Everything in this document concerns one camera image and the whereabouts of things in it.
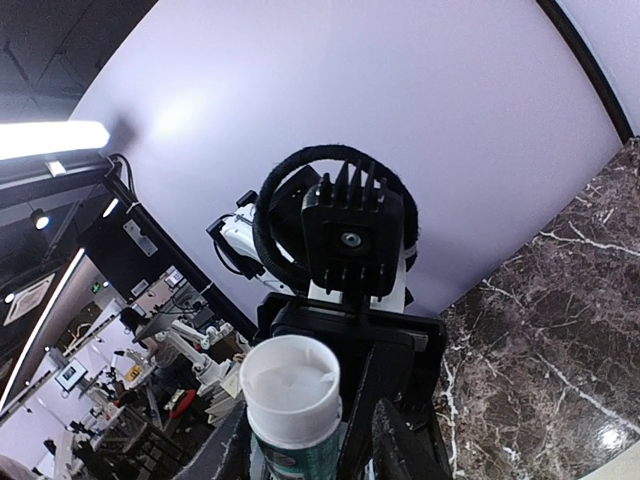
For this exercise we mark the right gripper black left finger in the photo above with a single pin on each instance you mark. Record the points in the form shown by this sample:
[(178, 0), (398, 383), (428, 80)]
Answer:
[(226, 453)]

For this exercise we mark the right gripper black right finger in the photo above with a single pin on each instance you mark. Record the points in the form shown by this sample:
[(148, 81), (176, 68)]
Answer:
[(396, 453)]

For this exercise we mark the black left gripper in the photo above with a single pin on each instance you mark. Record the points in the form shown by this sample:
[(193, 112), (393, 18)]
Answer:
[(405, 360)]

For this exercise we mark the green white glue stick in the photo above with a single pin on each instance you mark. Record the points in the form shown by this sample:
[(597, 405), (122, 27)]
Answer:
[(291, 385)]

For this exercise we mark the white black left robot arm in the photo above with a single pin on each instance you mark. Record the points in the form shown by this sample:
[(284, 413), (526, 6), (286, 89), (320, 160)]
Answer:
[(264, 239)]

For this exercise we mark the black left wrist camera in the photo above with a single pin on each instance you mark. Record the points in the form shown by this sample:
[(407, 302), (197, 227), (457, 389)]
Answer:
[(353, 230)]

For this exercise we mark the black right corner frame post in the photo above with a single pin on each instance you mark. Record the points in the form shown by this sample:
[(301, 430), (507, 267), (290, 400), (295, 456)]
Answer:
[(585, 57)]

